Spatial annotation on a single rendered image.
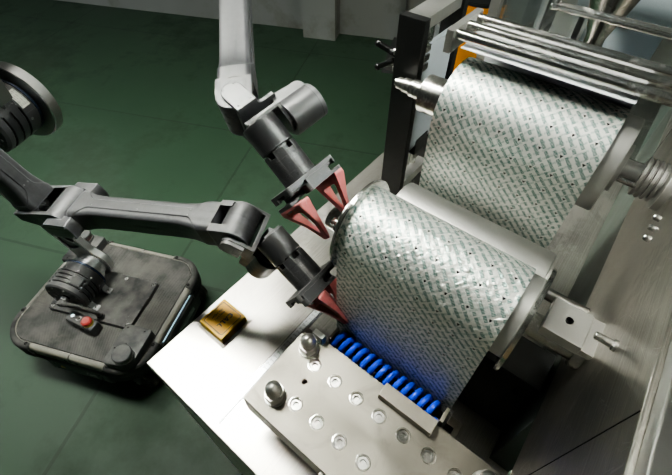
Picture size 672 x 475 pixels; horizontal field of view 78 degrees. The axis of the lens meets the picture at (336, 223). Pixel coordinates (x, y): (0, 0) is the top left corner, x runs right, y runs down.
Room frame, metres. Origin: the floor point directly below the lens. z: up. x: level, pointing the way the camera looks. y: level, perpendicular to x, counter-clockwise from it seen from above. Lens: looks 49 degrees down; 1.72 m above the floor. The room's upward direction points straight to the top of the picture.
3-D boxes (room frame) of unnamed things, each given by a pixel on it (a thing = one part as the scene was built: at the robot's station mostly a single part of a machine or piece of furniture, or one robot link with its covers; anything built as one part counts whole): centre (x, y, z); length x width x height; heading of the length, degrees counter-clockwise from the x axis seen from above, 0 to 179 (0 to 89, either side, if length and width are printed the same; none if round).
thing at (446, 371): (0.29, -0.09, 1.10); 0.23 x 0.01 x 0.18; 52
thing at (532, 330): (0.23, -0.27, 1.25); 0.07 x 0.04 x 0.04; 52
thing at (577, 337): (0.23, -0.27, 1.28); 0.06 x 0.05 x 0.02; 52
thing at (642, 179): (0.42, -0.42, 1.34); 0.07 x 0.07 x 0.07; 52
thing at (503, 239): (0.43, -0.21, 1.18); 0.26 x 0.12 x 0.12; 52
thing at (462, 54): (3.21, -1.06, 0.28); 0.37 x 0.36 x 0.57; 75
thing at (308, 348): (0.31, 0.05, 1.05); 0.04 x 0.04 x 0.04
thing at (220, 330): (0.43, 0.24, 0.91); 0.07 x 0.07 x 0.02; 52
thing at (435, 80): (0.62, -0.18, 1.34); 0.06 x 0.06 x 0.06; 52
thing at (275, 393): (0.23, 0.10, 1.05); 0.04 x 0.04 x 0.04
